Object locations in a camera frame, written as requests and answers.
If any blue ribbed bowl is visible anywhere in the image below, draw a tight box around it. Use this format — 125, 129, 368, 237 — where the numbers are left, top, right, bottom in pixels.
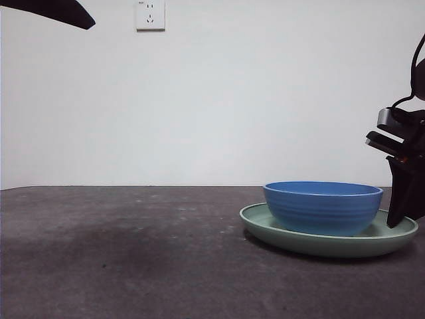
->
263, 181, 384, 237

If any pale green plate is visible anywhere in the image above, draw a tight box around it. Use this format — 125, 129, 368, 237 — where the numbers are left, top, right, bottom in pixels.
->
239, 202, 419, 259

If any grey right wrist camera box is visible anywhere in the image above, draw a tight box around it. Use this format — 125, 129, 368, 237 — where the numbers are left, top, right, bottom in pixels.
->
377, 108, 398, 130

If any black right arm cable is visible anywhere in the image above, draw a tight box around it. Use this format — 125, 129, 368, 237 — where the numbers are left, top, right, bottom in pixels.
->
390, 33, 425, 119

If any white wall socket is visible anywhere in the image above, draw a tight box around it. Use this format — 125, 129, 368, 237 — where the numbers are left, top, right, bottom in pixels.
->
135, 0, 166, 33

